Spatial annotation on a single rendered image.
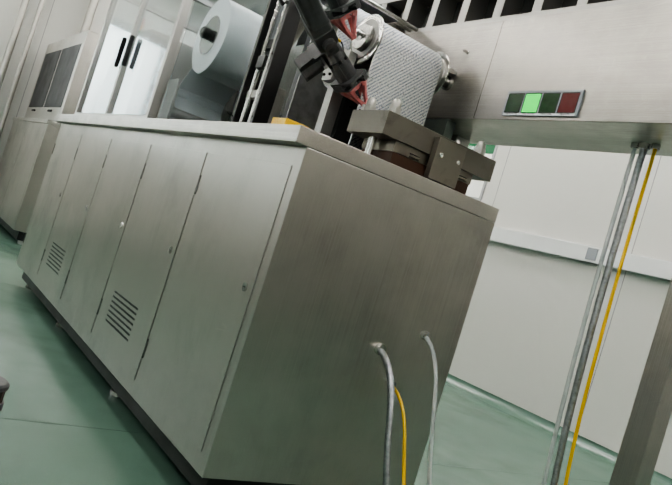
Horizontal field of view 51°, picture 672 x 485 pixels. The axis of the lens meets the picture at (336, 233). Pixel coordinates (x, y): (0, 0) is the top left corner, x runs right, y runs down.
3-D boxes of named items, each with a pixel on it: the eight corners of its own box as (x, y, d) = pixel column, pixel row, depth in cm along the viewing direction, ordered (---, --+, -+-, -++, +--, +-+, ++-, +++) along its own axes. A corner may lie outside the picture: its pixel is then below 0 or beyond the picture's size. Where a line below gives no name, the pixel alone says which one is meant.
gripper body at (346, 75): (353, 89, 183) (339, 66, 180) (332, 90, 191) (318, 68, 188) (369, 74, 185) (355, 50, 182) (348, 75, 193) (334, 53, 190)
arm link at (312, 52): (334, 39, 173) (318, 17, 177) (296, 65, 174) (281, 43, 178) (348, 65, 184) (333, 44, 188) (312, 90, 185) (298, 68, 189)
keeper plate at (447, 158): (423, 176, 181) (435, 136, 181) (449, 188, 186) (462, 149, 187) (429, 177, 179) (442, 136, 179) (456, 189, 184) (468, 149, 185)
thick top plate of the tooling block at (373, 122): (346, 131, 185) (353, 109, 185) (451, 177, 207) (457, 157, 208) (382, 133, 172) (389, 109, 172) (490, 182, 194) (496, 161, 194)
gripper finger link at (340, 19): (350, 44, 188) (336, 11, 184) (335, 46, 194) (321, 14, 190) (368, 32, 191) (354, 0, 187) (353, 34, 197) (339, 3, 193)
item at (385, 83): (353, 120, 191) (373, 56, 191) (415, 148, 204) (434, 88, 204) (354, 120, 190) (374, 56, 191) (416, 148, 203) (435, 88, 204)
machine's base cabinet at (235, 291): (8, 280, 360) (60, 122, 362) (127, 306, 397) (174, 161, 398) (184, 522, 152) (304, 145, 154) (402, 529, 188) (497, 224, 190)
